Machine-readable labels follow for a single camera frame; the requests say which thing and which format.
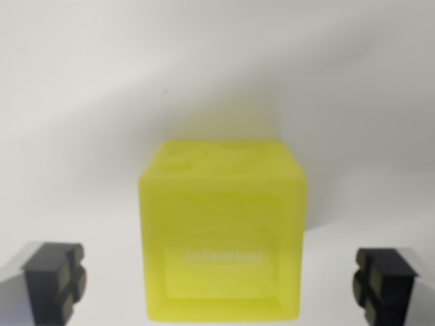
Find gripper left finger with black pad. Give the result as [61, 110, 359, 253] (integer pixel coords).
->
[0, 241, 88, 326]

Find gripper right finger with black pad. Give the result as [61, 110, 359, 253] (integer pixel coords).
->
[351, 247, 435, 326]

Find yellow translucent cube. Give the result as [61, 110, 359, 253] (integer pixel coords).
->
[137, 138, 309, 322]

